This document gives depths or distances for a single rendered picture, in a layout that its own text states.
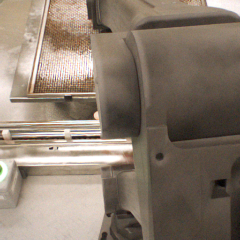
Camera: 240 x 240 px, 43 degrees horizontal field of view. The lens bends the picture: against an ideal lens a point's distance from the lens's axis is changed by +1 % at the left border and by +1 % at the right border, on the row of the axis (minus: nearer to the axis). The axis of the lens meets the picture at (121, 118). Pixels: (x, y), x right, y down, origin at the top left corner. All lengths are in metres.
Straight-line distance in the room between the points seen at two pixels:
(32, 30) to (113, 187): 0.63
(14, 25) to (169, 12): 1.08
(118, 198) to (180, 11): 0.32
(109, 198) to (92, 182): 0.23
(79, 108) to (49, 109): 0.08
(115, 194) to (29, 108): 0.47
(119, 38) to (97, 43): 0.01
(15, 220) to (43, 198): 0.07
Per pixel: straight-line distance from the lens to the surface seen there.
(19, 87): 0.82
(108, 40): 0.16
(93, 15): 0.51
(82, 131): 0.73
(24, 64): 0.87
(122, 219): 0.51
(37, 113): 0.84
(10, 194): 0.64
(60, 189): 0.68
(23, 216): 0.67
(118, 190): 0.45
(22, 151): 0.71
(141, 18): 0.18
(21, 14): 1.31
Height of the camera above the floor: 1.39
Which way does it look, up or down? 46 degrees down
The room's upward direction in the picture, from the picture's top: straight up
